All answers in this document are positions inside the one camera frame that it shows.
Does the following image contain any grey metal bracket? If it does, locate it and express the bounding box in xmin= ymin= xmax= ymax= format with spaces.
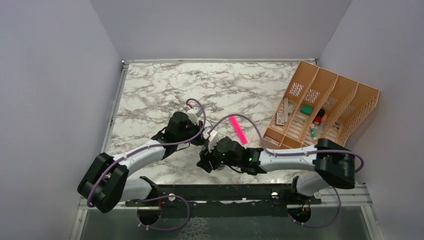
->
xmin=275 ymin=97 xmax=294 ymax=126

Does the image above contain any purple cable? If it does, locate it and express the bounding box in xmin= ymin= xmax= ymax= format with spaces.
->
xmin=205 ymin=114 xmax=365 ymax=229
xmin=86 ymin=98 xmax=207 ymax=208

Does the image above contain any pink plastic bar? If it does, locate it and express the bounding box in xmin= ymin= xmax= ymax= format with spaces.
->
xmin=229 ymin=116 xmax=248 ymax=145

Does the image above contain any red cap bottle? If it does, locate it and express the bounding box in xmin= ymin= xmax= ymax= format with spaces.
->
xmin=313 ymin=108 xmax=326 ymax=126

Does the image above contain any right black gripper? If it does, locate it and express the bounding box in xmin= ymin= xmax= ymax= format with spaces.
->
xmin=196 ymin=137 xmax=242 ymax=172

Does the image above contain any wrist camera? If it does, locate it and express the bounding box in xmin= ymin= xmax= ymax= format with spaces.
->
xmin=202 ymin=129 xmax=219 ymax=151
xmin=186 ymin=105 xmax=203 ymax=126

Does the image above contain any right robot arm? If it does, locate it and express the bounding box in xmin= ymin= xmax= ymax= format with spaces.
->
xmin=196 ymin=137 xmax=356 ymax=204

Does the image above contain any green white marker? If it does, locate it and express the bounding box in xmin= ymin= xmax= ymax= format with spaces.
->
xmin=309 ymin=123 xmax=318 ymax=141

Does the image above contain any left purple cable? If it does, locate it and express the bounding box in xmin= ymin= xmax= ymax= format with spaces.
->
xmin=86 ymin=98 xmax=207 ymax=208

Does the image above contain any green cap item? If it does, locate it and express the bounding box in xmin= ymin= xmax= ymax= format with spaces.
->
xmin=300 ymin=104 xmax=313 ymax=116

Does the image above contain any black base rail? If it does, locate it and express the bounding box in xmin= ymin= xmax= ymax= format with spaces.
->
xmin=125 ymin=183 xmax=321 ymax=218

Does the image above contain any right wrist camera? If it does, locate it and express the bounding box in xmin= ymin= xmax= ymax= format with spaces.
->
xmin=202 ymin=129 xmax=219 ymax=151

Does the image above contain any orange plastic organizer tray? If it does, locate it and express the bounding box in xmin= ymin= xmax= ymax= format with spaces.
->
xmin=262 ymin=61 xmax=380 ymax=149

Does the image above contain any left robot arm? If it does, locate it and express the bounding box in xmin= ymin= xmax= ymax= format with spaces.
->
xmin=77 ymin=108 xmax=205 ymax=213

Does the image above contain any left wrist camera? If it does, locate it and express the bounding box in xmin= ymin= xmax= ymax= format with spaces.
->
xmin=186 ymin=105 xmax=203 ymax=126

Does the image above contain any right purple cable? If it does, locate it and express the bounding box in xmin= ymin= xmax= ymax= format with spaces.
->
xmin=205 ymin=114 xmax=365 ymax=229

